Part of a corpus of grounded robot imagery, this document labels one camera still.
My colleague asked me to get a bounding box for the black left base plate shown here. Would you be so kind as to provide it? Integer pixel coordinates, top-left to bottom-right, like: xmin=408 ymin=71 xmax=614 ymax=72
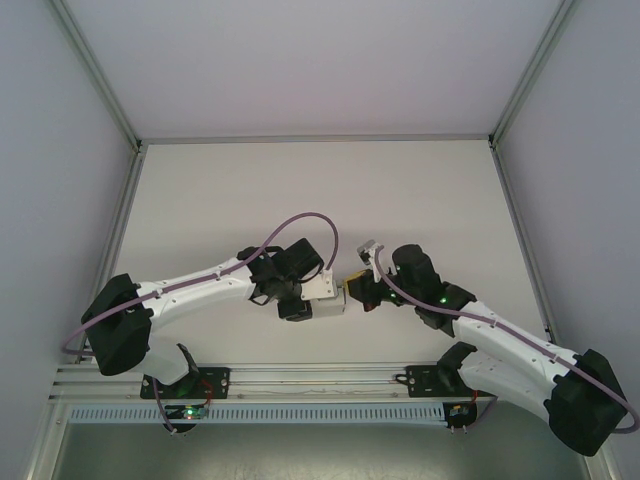
xmin=139 ymin=367 xmax=232 ymax=401

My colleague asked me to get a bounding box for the white slotted cable duct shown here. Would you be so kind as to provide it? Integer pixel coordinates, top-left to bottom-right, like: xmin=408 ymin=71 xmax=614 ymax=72
xmin=67 ymin=401 xmax=446 ymax=427

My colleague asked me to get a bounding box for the circuit board with green light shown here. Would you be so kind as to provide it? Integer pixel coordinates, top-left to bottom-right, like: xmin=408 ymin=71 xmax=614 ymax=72
xmin=167 ymin=403 xmax=212 ymax=421

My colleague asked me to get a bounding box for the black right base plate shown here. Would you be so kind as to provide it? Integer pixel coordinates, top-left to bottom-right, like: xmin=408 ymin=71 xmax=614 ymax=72
xmin=405 ymin=364 xmax=481 ymax=400

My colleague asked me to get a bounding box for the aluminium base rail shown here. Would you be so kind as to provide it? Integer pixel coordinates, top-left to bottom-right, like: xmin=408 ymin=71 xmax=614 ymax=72
xmin=49 ymin=363 xmax=497 ymax=402

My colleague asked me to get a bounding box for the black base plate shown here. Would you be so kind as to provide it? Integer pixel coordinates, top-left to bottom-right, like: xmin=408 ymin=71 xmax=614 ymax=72
xmin=405 ymin=364 xmax=481 ymax=400
xmin=139 ymin=367 xmax=232 ymax=401

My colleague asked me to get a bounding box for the thin purple base cable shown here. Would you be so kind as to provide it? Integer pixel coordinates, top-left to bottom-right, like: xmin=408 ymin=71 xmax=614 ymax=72
xmin=153 ymin=378 xmax=181 ymax=436
xmin=462 ymin=392 xmax=499 ymax=435

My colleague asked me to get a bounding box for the aluminium enclosure frame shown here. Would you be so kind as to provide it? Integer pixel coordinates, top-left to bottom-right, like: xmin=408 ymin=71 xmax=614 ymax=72
xmin=24 ymin=0 xmax=621 ymax=480

